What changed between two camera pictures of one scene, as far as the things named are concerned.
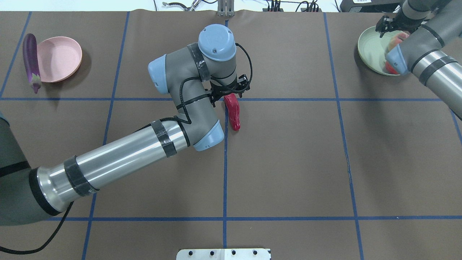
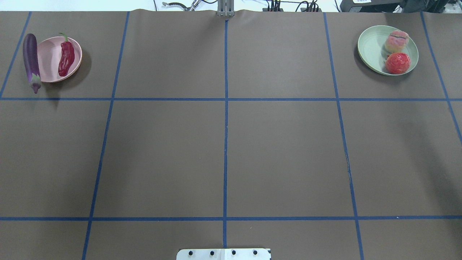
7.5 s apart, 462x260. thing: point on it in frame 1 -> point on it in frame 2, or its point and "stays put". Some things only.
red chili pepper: x=232 y=104 -> x=68 y=55
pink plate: x=59 y=58 stays put
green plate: x=372 y=48 stays put
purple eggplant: x=30 y=58 stays put
